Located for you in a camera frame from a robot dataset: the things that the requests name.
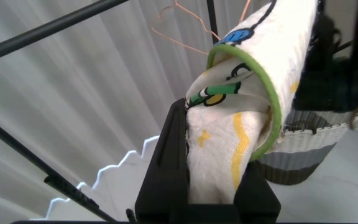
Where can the white laundry basket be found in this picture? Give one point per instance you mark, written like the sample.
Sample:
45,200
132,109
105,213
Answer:
303,146

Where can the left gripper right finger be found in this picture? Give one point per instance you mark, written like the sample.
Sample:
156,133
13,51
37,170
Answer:
256,196

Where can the black clothes rack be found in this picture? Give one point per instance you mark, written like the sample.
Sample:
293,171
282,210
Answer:
42,31

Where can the heap of clothes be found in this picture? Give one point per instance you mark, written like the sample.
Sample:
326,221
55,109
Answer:
337,90

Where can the cream printed garment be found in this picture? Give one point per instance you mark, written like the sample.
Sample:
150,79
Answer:
216,155

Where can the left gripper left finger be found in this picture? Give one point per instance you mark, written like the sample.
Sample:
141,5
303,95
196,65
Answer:
163,180

